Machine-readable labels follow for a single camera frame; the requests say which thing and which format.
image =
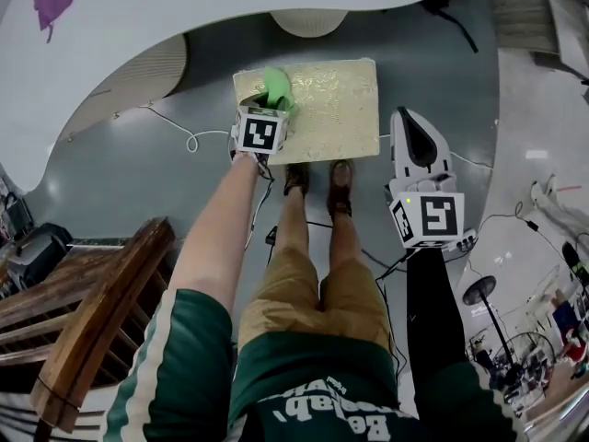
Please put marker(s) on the wooden chair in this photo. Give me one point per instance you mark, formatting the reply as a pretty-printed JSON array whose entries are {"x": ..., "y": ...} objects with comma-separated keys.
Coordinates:
[{"x": 101, "y": 302}]

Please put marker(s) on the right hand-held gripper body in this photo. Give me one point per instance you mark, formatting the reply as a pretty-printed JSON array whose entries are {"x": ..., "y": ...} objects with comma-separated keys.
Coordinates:
[{"x": 435, "y": 214}]

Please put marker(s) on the person's right forearm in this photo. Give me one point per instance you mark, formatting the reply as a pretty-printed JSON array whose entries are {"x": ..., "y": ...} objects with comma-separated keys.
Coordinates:
[{"x": 430, "y": 302}]

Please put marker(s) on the person's tan shorts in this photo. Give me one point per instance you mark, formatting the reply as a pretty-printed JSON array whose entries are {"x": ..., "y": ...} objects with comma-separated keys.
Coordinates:
[{"x": 294, "y": 302}]

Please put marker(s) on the person's brown shoe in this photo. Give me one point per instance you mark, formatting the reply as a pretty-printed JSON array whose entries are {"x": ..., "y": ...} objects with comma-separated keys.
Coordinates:
[
  {"x": 296, "y": 177},
  {"x": 341, "y": 187}
]

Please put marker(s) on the person's right leg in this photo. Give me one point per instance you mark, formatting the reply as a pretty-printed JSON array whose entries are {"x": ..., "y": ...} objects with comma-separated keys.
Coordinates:
[{"x": 346, "y": 242}]

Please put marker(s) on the person's right brown shoe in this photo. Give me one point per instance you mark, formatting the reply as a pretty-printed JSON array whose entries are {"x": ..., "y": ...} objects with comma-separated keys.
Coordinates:
[{"x": 341, "y": 187}]

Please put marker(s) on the black standing fan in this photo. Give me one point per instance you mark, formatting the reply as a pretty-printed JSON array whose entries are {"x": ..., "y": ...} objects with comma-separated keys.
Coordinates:
[{"x": 481, "y": 290}]

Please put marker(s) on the person's left forearm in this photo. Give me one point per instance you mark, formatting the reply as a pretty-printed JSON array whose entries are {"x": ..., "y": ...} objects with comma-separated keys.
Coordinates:
[{"x": 216, "y": 228}]

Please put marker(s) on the beige patterned low table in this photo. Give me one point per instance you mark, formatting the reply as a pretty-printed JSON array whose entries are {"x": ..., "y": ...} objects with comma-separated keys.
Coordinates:
[{"x": 336, "y": 113}]

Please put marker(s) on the person's green shirt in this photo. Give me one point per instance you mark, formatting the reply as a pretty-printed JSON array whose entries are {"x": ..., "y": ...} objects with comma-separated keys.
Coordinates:
[{"x": 313, "y": 385}]

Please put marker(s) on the black bag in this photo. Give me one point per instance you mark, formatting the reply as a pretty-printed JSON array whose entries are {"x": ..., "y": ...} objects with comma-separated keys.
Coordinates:
[{"x": 39, "y": 251}]

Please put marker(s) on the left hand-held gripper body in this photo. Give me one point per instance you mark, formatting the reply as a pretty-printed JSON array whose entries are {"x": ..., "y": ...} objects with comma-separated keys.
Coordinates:
[{"x": 257, "y": 131}]

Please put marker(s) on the green wiping cloth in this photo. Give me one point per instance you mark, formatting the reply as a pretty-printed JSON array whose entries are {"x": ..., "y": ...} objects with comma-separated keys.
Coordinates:
[{"x": 278, "y": 90}]

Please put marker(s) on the small black adapter box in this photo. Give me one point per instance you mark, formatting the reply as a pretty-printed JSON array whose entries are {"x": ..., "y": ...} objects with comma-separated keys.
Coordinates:
[{"x": 272, "y": 235}]

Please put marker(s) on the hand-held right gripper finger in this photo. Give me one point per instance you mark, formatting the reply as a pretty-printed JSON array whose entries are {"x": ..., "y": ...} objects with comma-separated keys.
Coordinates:
[
  {"x": 442, "y": 154},
  {"x": 398, "y": 159}
]

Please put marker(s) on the ribbed cream table cabinet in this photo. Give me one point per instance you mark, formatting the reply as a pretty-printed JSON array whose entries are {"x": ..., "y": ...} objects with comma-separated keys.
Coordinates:
[{"x": 147, "y": 76}]

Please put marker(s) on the person's left brown shoe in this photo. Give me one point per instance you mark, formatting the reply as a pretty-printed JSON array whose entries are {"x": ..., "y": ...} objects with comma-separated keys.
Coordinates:
[{"x": 296, "y": 177}]

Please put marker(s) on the person's left leg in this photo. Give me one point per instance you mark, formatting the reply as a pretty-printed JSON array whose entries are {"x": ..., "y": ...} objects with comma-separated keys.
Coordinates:
[{"x": 294, "y": 228}]

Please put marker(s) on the person's leg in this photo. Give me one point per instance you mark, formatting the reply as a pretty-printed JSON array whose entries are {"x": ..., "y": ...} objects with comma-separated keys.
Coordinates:
[
  {"x": 346, "y": 242},
  {"x": 294, "y": 228}
]

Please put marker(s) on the ribbed cream table leg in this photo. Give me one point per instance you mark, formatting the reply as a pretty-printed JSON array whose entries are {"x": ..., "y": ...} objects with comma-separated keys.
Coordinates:
[{"x": 308, "y": 22}]

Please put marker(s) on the grey ribbed steps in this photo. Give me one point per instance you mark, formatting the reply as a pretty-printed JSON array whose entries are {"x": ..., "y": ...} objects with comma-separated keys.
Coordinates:
[{"x": 538, "y": 16}]

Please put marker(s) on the black power adapter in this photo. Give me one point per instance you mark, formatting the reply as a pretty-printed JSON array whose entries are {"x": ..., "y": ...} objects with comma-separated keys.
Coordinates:
[{"x": 533, "y": 224}]

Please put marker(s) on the white curved table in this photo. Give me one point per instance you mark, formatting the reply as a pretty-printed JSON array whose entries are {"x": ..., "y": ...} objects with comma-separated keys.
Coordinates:
[{"x": 138, "y": 12}]

